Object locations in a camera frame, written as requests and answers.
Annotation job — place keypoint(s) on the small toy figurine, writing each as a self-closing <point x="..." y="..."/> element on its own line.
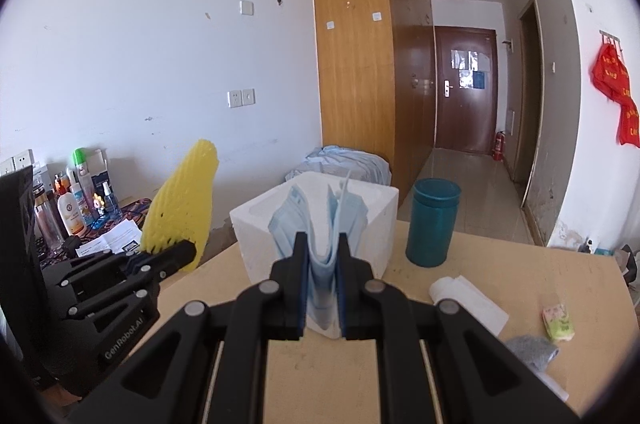
<point x="98" y="205"/>

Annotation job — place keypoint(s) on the printed paper sheets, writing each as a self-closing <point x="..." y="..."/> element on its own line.
<point x="117" y="236"/>

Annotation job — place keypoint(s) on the wooden door frame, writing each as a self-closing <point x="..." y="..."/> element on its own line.
<point x="530" y="104"/>

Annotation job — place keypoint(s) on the white cardboard box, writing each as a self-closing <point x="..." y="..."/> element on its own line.
<point x="100" y="169"/>

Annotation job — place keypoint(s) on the clear plastic bottle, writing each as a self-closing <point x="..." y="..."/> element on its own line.
<point x="46" y="219"/>

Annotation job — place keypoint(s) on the white lotion bottle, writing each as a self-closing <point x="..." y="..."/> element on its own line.
<point x="70" y="216"/>

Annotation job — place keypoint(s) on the red fire extinguisher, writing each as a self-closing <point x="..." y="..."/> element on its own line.
<point x="499" y="146"/>

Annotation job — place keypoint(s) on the yellow foam net sleeve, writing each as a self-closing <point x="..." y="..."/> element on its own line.
<point x="182" y="199"/>

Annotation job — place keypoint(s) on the brown door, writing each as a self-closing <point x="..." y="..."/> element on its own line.
<point x="465" y="124"/>

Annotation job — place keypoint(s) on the small blue spray bottle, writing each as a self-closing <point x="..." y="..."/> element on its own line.
<point x="109" y="201"/>

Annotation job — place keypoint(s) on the black monitor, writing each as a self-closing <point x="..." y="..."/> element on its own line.
<point x="15" y="244"/>

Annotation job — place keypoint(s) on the white foam box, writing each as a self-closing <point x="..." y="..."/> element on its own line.
<point x="257" y="229"/>

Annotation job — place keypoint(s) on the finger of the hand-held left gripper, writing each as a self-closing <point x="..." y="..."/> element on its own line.
<point x="95" y="263"/>
<point x="170" y="256"/>

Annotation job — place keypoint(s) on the white wall switch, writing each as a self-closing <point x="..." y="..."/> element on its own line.
<point x="246" y="7"/>

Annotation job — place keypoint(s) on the green tissue packet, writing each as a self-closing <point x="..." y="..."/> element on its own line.
<point x="559" y="323"/>

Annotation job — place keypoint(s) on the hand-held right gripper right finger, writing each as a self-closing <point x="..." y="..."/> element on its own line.
<point x="342" y="289"/>

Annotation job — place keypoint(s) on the white tissue paper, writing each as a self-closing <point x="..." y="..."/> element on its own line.
<point x="470" y="301"/>

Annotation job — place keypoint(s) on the grey cloth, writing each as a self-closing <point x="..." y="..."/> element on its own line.
<point x="532" y="350"/>

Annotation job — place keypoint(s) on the red hanging cloth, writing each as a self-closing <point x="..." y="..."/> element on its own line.
<point x="612" y="76"/>

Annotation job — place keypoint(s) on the white wall socket strip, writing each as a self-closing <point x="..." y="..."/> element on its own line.
<point x="17" y="161"/>

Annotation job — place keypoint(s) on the paper notices on door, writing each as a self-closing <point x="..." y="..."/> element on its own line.
<point x="470" y="69"/>

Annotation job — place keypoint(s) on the wall hook rack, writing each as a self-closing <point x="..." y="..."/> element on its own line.
<point x="610" y="36"/>

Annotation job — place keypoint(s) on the teal canister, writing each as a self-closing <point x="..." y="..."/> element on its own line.
<point x="432" y="224"/>

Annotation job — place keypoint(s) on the green cap spray bottle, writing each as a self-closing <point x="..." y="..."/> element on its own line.
<point x="82" y="184"/>

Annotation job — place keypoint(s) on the bundle of blue face masks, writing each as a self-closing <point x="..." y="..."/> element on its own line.
<point x="321" y="274"/>

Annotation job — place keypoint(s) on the light blue bedding bundle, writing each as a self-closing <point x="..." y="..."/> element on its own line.
<point x="340" y="161"/>

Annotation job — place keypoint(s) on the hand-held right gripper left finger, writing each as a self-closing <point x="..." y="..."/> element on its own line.
<point x="298" y="289"/>

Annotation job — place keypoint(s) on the wooden wardrobe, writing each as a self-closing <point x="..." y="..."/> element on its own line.
<point x="355" y="54"/>

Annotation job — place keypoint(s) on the white double wall socket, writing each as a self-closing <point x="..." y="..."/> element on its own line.
<point x="241" y="97"/>

